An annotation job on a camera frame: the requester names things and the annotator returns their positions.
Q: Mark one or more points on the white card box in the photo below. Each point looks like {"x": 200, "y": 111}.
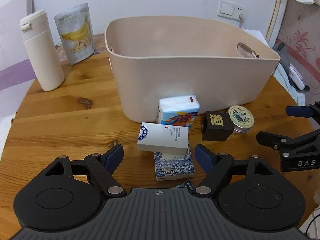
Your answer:
{"x": 163, "y": 138}

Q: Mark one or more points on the white device with grey strap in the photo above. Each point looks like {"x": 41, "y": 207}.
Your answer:
{"x": 295, "y": 78}

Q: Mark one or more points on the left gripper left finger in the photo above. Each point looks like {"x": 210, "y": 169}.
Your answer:
{"x": 101, "y": 168}

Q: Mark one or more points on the white wall switch socket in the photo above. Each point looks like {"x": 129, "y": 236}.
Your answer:
{"x": 232, "y": 10}

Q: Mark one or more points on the blue patterned card box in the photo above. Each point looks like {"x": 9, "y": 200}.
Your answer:
{"x": 173, "y": 166}

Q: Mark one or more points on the black cube gold character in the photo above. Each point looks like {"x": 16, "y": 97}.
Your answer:
{"x": 216, "y": 126}

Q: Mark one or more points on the blue white tissue pack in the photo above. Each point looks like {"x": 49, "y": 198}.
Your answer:
{"x": 178, "y": 110}

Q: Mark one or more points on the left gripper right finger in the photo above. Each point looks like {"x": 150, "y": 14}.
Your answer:
{"x": 217, "y": 168}

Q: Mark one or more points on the pink leaning board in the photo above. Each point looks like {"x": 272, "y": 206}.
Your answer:
{"x": 17, "y": 73}

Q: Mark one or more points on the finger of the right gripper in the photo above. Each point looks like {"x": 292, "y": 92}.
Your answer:
{"x": 304, "y": 143}
{"x": 309, "y": 111}

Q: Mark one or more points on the beige plastic storage basket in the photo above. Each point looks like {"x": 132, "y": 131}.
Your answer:
{"x": 155, "y": 57}

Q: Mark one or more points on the banana chips snack pouch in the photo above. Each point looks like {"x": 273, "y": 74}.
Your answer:
{"x": 75, "y": 31}

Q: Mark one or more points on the cream thermos bottle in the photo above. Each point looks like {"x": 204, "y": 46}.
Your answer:
{"x": 38, "y": 42}

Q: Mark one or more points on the round metal balm tin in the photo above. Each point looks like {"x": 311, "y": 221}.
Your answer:
{"x": 242, "y": 119}

